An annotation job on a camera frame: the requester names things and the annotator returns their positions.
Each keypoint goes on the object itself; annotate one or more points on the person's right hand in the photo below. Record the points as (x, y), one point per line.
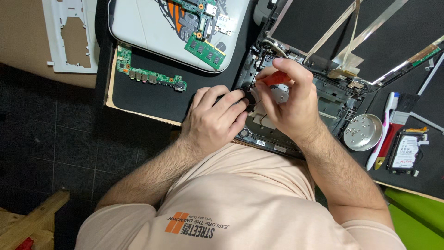
(298, 107)

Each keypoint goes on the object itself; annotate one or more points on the person's left hand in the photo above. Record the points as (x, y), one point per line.
(208, 125)

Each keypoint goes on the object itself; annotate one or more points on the black round laptop fan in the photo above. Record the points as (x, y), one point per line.
(250, 99)

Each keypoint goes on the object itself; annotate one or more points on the black laptop base chassis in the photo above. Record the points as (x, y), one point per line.
(333, 92)

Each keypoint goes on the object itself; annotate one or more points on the heap of small screws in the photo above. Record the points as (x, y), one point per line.
(360, 126)

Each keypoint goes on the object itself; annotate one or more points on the green memory module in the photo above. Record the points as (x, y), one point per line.
(205, 52)

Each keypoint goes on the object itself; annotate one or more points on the long green port board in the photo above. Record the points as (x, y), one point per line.
(149, 75)

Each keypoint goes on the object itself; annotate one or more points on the round metal bowl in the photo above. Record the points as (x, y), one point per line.
(373, 137)

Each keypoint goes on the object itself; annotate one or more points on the white pink toothbrush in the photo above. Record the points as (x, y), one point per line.
(381, 135)

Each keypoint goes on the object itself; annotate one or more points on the person's peach t-shirt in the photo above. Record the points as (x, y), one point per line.
(242, 208)

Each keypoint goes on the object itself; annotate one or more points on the grey plastic part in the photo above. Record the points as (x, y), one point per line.
(262, 12)

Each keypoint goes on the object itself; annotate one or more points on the green laptop motherboard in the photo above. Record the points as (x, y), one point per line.
(204, 17)

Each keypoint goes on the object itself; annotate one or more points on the open laptop screen lid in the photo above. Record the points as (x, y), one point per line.
(381, 34)

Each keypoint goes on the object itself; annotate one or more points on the laptop hard drive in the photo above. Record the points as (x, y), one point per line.
(406, 151)

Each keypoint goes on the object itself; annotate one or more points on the white laptop cover with graphic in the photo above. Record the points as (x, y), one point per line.
(138, 24)

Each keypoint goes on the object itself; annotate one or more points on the white plastic bezel strip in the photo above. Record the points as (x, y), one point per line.
(428, 78)

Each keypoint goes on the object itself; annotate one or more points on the green plastic seat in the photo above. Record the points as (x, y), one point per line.
(419, 218)

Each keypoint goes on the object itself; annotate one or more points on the wooden stool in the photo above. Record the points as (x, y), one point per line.
(31, 222)

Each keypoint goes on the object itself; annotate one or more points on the white plastic keyboard frame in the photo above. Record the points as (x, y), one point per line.
(55, 34)

